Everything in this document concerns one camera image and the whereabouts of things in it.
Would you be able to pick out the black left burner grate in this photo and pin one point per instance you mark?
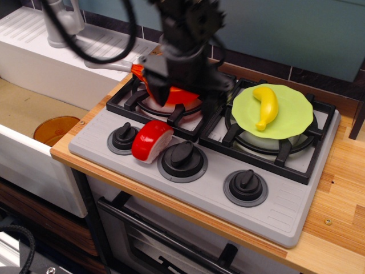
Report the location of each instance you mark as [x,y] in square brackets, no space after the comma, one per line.
[134,103]

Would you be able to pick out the yellow toy banana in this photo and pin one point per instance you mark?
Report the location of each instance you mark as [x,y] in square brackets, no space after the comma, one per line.
[269,106]

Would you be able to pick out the light green plate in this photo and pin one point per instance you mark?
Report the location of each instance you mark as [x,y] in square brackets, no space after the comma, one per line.
[294,116]

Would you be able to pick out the orange translucent cup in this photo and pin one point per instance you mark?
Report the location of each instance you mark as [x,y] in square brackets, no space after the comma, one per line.
[52,130]

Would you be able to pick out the white toy sink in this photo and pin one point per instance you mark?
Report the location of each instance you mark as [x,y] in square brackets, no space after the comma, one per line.
[39,82]

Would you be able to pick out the black right burner grate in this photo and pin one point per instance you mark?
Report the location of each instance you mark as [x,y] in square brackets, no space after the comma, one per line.
[294,158]

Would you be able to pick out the black middle stove knob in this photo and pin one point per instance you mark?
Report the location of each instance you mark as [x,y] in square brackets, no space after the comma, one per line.
[182,163]

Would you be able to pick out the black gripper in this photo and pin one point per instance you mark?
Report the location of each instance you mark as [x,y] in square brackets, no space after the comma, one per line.
[189,71]

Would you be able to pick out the black burner grate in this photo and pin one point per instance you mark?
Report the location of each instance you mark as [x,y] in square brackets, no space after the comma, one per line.
[134,103]
[294,158]

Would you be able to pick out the orange toy pot grey handle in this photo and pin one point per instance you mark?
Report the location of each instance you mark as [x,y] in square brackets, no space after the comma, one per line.
[176,95]

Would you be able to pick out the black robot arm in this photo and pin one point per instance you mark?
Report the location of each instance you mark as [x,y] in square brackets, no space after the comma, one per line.
[188,27]

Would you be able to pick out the grey toy faucet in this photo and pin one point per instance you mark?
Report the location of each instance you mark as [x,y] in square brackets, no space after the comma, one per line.
[62,24]

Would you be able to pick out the red white toy sushi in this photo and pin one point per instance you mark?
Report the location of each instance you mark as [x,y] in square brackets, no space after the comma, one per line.
[152,139]

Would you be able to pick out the toy oven door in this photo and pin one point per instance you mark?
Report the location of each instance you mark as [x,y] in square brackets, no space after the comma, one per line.
[156,241]

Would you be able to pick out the grey toy stove top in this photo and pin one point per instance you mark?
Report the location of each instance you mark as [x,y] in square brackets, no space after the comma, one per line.
[280,218]

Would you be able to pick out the black right stove knob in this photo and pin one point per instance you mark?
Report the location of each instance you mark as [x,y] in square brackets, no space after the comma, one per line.
[245,188]

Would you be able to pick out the black left stove knob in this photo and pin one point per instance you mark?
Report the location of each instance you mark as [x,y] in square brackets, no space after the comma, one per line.
[120,141]

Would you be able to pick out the black stove knob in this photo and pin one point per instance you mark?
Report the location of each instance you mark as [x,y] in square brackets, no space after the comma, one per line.
[120,141]
[245,188]
[182,163]

